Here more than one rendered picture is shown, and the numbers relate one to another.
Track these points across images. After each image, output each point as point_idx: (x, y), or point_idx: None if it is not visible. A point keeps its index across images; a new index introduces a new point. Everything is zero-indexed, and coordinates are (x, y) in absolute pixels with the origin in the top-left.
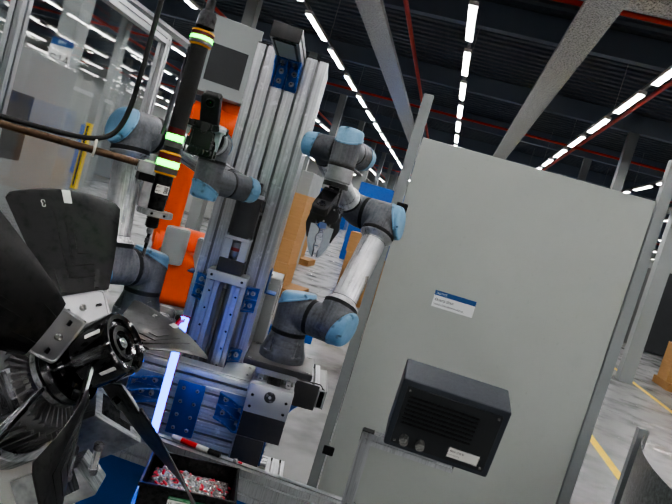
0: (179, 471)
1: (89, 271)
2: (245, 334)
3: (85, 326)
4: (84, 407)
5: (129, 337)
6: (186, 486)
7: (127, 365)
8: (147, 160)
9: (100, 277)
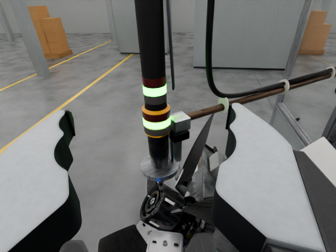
0: (109, 251)
1: (199, 202)
2: None
3: (175, 192)
4: (154, 182)
5: (151, 207)
6: (105, 249)
7: (145, 199)
8: (177, 114)
9: (190, 206)
